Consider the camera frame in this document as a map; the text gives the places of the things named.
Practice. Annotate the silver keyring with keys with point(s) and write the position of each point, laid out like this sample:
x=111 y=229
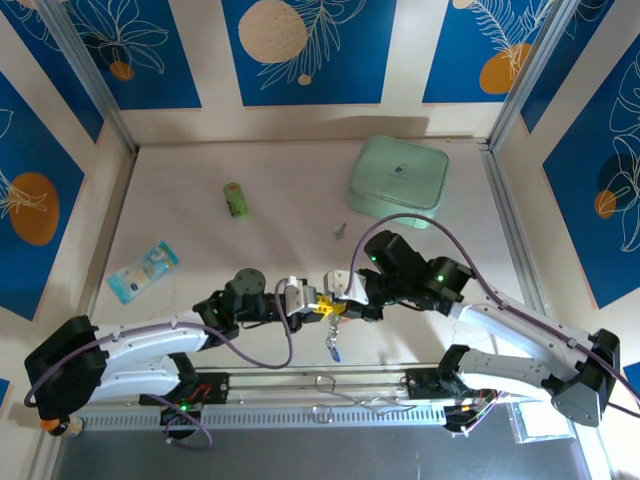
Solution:
x=333 y=335

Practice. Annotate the blue key tag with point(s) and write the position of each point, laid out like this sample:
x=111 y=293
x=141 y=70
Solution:
x=335 y=355

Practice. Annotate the single silver key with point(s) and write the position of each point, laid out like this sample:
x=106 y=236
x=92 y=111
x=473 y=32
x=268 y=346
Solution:
x=339 y=230

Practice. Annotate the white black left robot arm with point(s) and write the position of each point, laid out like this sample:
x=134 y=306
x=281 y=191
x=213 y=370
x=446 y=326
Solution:
x=150 y=345

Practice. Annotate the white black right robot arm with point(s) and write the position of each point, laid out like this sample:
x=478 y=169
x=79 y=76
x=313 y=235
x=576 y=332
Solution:
x=500 y=325

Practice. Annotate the mint green square box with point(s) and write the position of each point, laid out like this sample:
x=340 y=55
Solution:
x=400 y=170

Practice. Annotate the green can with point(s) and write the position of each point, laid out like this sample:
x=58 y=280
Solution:
x=236 y=200

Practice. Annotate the blue wet wipes packet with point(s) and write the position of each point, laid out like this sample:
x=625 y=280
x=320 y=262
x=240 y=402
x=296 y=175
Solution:
x=142 y=272

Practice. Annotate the clear plastic bag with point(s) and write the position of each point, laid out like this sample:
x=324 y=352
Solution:
x=525 y=425

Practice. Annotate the beige bottle orange band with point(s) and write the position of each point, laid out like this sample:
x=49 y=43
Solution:
x=62 y=428

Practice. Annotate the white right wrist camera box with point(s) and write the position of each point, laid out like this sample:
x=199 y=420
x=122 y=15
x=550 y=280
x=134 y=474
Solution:
x=345 y=285

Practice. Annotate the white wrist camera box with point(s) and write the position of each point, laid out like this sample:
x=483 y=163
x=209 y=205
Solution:
x=345 y=285
x=296 y=295

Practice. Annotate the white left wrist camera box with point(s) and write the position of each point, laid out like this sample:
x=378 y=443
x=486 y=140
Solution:
x=296 y=295

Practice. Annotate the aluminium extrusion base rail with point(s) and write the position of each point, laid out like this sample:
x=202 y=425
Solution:
x=280 y=395

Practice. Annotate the aluminium table side rail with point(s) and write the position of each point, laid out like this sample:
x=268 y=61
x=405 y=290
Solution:
x=517 y=240
x=109 y=240

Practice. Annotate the blue floral wall panel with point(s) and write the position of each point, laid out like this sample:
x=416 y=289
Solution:
x=590 y=240
x=460 y=60
x=320 y=75
x=30 y=150
x=145 y=60

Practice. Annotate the aluminium frame post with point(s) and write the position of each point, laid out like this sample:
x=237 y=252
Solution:
x=542 y=75
x=89 y=75

